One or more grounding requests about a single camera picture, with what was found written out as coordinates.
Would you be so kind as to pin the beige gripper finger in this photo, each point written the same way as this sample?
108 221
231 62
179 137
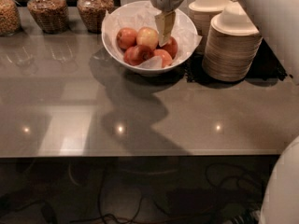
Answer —
164 23

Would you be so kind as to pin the yellow-red apple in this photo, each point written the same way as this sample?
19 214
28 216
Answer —
148 37

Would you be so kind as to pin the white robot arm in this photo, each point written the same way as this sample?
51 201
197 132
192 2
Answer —
278 22

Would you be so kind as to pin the red apple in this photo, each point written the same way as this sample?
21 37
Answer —
171 47
137 55
166 59
126 37

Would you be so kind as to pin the white paper bowl liner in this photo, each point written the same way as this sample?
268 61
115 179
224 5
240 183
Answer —
124 16

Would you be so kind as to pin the white ceramic bowl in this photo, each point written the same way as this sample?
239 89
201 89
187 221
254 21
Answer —
149 69

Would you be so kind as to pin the red apple front right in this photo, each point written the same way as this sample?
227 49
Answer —
166 59

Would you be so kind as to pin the red apple back left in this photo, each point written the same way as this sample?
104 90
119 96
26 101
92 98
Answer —
126 37

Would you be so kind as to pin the red apple front left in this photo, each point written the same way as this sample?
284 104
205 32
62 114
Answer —
137 55

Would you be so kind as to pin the rear stack of paper bowls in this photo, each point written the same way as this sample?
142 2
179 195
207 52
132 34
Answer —
201 13

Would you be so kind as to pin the stack of paper bowls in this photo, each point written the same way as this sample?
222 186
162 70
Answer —
232 43
201 13

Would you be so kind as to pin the right glass jar of grains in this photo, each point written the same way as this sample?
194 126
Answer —
93 12

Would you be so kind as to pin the glass jar of grains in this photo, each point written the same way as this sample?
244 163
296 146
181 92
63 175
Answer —
10 21
93 12
50 15

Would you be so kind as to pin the front stack of paper bowls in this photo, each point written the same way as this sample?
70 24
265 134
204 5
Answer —
232 43

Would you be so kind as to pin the middle glass jar of grains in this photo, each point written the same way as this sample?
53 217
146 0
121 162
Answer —
50 15

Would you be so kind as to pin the black mesh mat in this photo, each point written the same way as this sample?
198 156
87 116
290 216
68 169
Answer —
265 66

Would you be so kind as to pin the left glass jar of grains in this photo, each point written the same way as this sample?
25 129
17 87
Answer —
10 21

